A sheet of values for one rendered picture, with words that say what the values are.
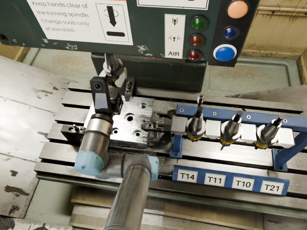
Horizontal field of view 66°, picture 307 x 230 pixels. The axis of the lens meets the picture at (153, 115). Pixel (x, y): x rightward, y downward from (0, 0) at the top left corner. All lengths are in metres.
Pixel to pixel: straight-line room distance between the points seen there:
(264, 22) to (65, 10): 1.44
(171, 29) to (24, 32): 0.26
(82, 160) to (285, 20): 1.46
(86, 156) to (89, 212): 0.62
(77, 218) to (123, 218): 0.76
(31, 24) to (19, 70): 1.32
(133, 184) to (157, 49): 0.34
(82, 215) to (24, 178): 0.42
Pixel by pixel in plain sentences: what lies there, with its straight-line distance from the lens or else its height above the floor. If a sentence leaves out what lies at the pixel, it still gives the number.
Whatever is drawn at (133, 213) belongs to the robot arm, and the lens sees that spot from 0.54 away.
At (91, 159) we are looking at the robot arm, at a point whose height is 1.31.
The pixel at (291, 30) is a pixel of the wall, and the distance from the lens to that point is 1.80.
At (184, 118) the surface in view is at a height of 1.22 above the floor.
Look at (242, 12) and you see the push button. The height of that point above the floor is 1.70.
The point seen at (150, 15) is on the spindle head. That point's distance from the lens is 0.38.
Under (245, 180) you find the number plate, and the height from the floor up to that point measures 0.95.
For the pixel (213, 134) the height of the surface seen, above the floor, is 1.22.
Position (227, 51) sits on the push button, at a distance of 0.40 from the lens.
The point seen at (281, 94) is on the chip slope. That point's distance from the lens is 1.55.
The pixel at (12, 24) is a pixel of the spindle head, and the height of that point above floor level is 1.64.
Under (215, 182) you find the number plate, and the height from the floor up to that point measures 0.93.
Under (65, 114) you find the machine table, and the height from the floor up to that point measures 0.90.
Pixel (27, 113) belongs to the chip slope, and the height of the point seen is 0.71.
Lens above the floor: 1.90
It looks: 59 degrees down
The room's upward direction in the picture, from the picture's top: 5 degrees counter-clockwise
